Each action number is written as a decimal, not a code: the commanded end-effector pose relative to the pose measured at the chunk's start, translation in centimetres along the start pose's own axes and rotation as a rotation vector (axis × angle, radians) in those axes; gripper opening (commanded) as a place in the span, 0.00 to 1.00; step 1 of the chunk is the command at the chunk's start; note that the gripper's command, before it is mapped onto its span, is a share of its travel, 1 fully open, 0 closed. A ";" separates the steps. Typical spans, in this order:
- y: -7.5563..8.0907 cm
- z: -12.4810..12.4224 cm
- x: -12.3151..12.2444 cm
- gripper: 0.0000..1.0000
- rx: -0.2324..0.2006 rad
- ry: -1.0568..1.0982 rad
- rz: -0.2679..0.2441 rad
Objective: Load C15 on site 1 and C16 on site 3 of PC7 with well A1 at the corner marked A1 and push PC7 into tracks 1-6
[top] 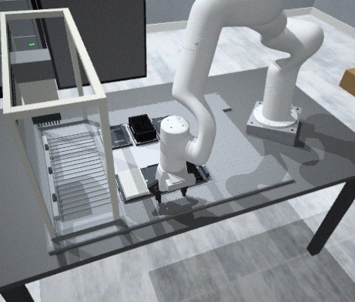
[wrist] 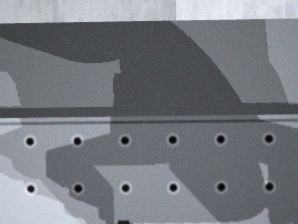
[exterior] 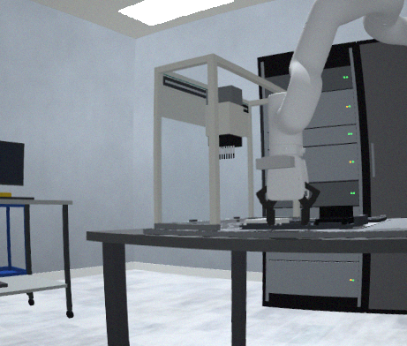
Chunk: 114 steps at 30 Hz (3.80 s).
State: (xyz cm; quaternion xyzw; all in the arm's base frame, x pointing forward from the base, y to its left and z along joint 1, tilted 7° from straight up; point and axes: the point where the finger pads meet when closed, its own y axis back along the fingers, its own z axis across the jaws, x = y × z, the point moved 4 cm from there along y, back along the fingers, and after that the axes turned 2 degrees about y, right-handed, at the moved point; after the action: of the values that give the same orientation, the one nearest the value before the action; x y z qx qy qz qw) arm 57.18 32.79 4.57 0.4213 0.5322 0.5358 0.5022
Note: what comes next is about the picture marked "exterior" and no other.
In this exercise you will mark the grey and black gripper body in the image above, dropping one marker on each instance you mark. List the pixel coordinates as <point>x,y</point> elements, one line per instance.
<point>288,183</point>

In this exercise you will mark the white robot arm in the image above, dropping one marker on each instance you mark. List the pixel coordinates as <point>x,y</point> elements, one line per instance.
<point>286,122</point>

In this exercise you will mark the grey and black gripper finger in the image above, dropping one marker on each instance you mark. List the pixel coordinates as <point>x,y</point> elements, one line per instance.
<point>268,205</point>
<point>307,203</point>

